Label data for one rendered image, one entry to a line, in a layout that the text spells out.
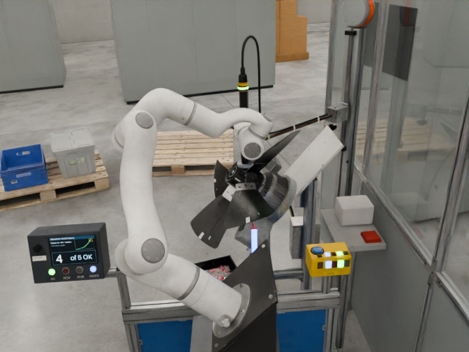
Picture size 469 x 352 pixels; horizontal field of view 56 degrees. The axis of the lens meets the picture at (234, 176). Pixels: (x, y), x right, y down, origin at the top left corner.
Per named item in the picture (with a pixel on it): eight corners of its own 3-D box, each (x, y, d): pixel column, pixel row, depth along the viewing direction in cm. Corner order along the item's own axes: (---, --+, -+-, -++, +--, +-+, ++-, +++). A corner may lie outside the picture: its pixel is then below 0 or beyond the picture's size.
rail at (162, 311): (336, 302, 192) (337, 287, 188) (338, 308, 188) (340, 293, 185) (125, 318, 187) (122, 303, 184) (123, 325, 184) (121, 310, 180)
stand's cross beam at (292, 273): (301, 273, 247) (301, 267, 245) (303, 277, 243) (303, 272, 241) (268, 275, 246) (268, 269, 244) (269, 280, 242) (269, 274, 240)
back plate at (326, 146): (240, 209, 254) (239, 208, 254) (322, 117, 233) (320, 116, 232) (250, 268, 207) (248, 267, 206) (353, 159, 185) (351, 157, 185)
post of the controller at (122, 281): (131, 303, 184) (124, 265, 175) (130, 309, 181) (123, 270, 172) (123, 304, 183) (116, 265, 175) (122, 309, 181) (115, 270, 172)
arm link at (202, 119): (202, 80, 155) (271, 116, 167) (180, 118, 160) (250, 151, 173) (205, 89, 147) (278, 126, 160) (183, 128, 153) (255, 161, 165)
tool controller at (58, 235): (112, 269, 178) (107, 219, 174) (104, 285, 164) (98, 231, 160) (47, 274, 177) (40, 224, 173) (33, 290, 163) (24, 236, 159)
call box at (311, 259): (343, 262, 186) (344, 241, 181) (350, 277, 177) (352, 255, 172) (305, 265, 185) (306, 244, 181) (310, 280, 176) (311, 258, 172)
